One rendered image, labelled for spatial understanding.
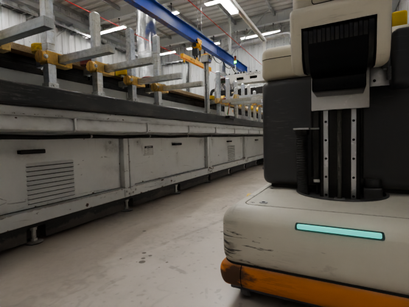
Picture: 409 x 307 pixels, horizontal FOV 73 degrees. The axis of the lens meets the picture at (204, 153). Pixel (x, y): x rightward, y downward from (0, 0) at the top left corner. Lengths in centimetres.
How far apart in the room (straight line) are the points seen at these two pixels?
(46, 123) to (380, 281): 124
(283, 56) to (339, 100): 28
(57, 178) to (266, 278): 117
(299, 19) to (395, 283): 65
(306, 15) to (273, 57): 33
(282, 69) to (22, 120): 100
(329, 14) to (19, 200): 140
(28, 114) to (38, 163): 35
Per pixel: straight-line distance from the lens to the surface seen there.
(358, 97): 95
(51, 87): 130
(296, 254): 78
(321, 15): 80
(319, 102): 96
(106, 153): 182
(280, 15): 1145
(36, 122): 129
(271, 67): 110
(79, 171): 170
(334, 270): 78
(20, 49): 148
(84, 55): 124
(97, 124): 148
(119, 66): 145
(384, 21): 80
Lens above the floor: 48
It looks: 3 degrees down
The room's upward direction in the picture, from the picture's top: 2 degrees counter-clockwise
